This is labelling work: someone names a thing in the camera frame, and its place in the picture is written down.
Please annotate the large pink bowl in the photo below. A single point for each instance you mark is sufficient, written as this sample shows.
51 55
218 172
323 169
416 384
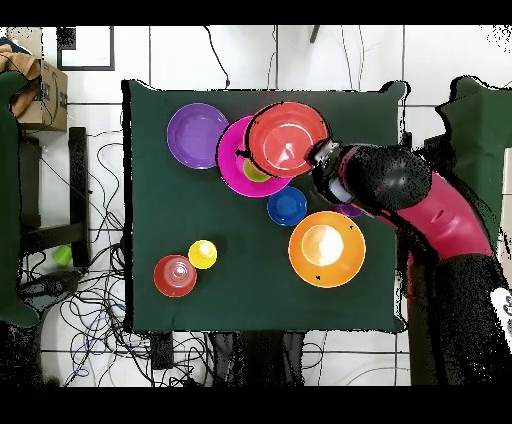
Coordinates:
234 176

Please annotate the yellow cup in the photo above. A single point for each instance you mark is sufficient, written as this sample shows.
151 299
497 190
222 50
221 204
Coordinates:
202 256

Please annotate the large red shallow bowl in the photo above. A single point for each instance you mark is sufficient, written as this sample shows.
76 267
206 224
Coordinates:
286 136

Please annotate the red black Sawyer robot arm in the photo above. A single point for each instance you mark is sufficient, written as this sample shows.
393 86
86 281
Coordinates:
440 216

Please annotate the small blue bowl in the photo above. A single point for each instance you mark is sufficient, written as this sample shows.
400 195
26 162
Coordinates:
287 206

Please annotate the dark green tablecloth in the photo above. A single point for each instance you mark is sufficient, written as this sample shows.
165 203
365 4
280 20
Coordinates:
200 220

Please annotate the large orange bowl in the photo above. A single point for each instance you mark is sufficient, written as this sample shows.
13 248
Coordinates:
327 264

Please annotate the purple cup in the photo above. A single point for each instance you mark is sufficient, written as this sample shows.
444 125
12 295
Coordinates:
348 210

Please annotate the large purple shallow bowl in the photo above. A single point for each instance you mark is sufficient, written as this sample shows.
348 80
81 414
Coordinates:
196 136

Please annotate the small red bowl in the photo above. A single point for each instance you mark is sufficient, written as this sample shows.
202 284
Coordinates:
174 276

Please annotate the black metal stand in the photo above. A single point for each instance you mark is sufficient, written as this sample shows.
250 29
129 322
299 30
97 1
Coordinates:
78 180

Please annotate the small green floor cup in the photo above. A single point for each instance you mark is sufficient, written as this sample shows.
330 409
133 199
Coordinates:
62 255

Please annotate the black floor base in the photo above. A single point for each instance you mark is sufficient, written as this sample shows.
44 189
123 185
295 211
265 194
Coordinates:
52 286

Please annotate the cardboard box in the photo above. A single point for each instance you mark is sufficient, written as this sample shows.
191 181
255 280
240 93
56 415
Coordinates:
50 100

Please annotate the green cloth side table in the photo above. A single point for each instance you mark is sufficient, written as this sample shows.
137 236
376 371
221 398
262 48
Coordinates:
480 120
8 200

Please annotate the black square floor frame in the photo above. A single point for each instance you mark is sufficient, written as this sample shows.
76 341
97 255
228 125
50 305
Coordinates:
112 48

